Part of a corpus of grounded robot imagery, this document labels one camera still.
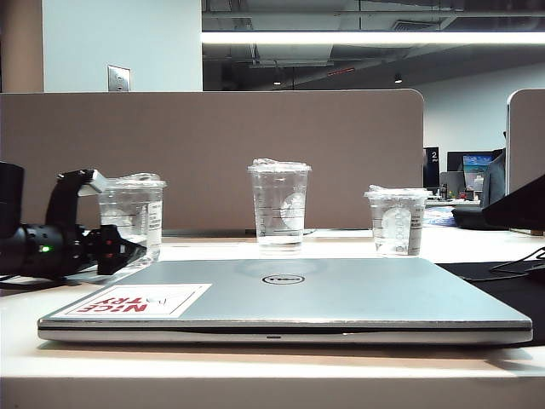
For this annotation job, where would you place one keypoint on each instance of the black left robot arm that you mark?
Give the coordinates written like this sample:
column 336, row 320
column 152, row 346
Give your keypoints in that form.
column 25, row 251

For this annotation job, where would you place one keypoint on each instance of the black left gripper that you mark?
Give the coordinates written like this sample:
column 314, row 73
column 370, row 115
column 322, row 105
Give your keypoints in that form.
column 104, row 251

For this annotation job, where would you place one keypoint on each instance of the person in grey clothes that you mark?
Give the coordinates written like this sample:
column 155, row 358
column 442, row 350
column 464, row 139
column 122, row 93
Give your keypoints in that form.
column 496, row 183

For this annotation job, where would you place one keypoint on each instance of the wide brown desk divider panel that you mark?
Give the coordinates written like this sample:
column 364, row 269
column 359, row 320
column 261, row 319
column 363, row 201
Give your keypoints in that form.
column 234, row 128

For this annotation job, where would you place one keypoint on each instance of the dark sign with number two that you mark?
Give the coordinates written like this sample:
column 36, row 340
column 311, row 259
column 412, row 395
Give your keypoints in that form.
column 432, row 170

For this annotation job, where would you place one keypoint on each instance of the black mouse pad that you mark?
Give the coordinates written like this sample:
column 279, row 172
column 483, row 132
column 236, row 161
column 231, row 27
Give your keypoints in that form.
column 489, row 298

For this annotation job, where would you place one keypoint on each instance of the metal wall outlet plate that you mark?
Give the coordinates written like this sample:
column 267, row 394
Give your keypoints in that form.
column 118, row 78

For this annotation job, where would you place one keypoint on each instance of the tall clear plastic cup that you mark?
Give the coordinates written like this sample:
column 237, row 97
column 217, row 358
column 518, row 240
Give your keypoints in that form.
column 279, row 204

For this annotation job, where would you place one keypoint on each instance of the long ceiling light strip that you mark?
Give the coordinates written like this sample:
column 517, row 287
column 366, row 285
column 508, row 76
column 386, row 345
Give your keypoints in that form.
column 362, row 38

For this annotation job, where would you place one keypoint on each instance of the brown divider panel, white edge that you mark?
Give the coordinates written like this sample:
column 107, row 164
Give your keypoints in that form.
column 528, row 140

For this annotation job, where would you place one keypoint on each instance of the blue patterned cloth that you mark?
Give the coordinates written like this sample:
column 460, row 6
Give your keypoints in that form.
column 438, row 219

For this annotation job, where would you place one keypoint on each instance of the small clear plastic cup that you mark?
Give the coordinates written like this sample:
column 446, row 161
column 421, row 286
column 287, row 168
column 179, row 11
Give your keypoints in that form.
column 396, row 226

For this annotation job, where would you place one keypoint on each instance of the silver Dell laptop with sticker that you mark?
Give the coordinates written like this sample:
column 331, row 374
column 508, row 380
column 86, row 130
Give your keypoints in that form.
column 340, row 298

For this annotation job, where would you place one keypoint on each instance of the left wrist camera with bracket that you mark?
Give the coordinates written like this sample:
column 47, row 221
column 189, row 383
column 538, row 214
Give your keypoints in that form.
column 91, row 181

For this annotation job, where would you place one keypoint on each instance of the background computer monitor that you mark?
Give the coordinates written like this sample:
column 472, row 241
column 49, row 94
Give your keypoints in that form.
column 474, row 168

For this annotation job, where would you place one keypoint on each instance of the black round cushion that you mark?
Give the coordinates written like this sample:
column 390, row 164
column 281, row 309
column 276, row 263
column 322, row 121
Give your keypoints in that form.
column 468, row 218

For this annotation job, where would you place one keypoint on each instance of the small ceiling spot lamp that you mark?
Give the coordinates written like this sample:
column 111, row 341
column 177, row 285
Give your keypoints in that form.
column 398, row 78

